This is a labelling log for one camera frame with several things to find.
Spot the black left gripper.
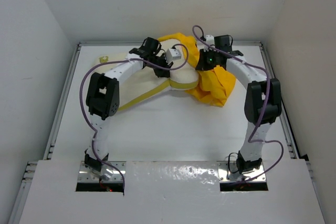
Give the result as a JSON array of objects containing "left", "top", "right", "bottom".
[{"left": 146, "top": 52, "right": 172, "bottom": 77}]

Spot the cream quilted pillow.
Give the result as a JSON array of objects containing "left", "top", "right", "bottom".
[{"left": 93, "top": 39, "right": 199, "bottom": 111}]

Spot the yellow pillowcase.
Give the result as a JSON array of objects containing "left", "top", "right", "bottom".
[{"left": 158, "top": 33, "right": 236, "bottom": 107}]

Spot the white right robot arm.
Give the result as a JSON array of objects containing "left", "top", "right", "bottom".
[{"left": 196, "top": 35, "right": 282, "bottom": 174}]

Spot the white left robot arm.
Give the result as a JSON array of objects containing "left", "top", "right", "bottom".
[{"left": 79, "top": 37, "right": 173, "bottom": 173}]

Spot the white front cover board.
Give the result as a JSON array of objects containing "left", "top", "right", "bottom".
[{"left": 20, "top": 160, "right": 324, "bottom": 223}]

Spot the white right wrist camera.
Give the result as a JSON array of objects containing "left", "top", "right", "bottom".
[{"left": 205, "top": 35, "right": 215, "bottom": 47}]

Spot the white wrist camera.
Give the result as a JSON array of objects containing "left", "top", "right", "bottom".
[
  {"left": 205, "top": 35, "right": 215, "bottom": 47},
  {"left": 165, "top": 48, "right": 182, "bottom": 63}
]

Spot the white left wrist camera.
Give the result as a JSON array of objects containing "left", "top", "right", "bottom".
[{"left": 165, "top": 48, "right": 182, "bottom": 63}]

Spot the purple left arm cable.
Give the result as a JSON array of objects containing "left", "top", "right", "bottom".
[{"left": 79, "top": 44, "right": 189, "bottom": 190}]

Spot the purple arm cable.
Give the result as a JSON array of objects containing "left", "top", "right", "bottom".
[
  {"left": 79, "top": 44, "right": 189, "bottom": 190},
  {"left": 192, "top": 25, "right": 285, "bottom": 183}
]

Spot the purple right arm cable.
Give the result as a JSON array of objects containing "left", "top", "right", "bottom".
[{"left": 192, "top": 25, "right": 285, "bottom": 183}]

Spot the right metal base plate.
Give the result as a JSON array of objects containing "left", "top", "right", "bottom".
[{"left": 217, "top": 161, "right": 266, "bottom": 183}]

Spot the metal base plate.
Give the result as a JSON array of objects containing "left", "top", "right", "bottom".
[
  {"left": 217, "top": 161, "right": 266, "bottom": 183},
  {"left": 77, "top": 161, "right": 126, "bottom": 183}
]

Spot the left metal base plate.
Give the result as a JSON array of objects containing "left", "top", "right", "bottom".
[{"left": 77, "top": 161, "right": 126, "bottom": 183}]

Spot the aluminium table frame rail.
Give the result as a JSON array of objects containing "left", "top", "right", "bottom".
[{"left": 9, "top": 44, "right": 305, "bottom": 223}]

